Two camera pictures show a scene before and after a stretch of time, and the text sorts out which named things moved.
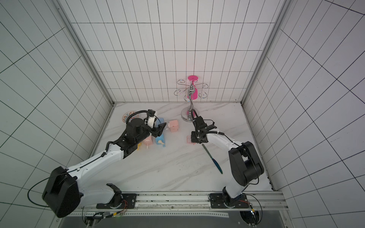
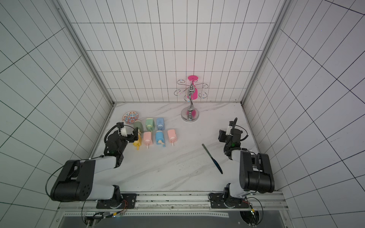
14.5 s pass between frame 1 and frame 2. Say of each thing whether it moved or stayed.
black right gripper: moved
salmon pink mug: moved
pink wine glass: stayed
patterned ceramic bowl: stayed
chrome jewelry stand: stayed
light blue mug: stayed
